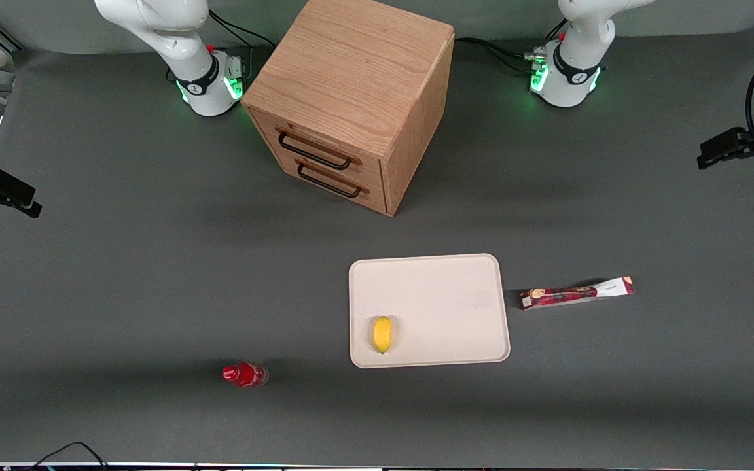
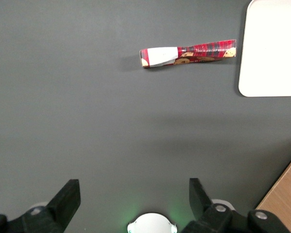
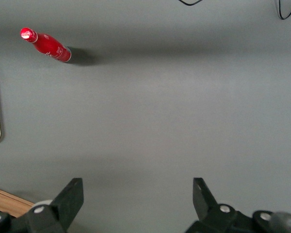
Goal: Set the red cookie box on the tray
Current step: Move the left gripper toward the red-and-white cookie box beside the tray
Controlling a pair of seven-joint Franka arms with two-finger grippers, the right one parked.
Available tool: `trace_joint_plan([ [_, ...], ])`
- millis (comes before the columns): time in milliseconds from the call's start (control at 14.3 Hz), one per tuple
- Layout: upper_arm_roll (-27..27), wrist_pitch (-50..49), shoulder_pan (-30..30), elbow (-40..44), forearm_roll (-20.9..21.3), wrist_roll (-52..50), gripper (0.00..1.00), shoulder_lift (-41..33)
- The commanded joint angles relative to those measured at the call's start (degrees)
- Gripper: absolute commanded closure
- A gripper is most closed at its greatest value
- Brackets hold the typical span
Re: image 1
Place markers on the red cookie box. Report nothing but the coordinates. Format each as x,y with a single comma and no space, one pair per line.
573,294

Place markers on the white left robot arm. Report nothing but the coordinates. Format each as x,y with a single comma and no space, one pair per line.
576,59

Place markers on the beige rectangular tray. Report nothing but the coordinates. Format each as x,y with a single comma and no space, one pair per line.
442,307

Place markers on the wooden two-drawer cabinet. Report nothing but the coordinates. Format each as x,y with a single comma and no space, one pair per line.
351,85

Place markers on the yellow lemon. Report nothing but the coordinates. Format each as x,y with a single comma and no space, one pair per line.
383,334

